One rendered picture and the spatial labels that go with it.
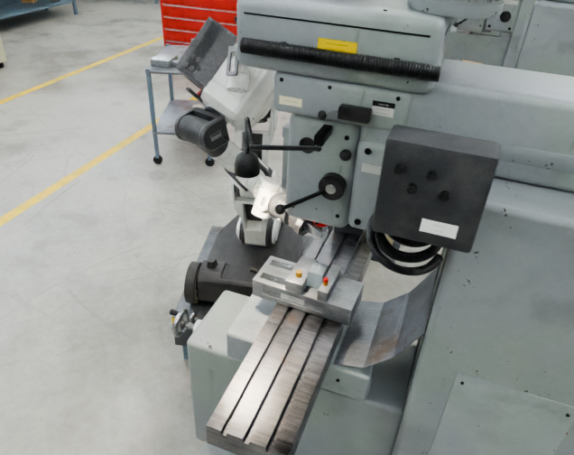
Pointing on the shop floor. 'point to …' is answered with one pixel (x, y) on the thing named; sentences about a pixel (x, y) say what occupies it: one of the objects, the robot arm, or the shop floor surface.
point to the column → (508, 334)
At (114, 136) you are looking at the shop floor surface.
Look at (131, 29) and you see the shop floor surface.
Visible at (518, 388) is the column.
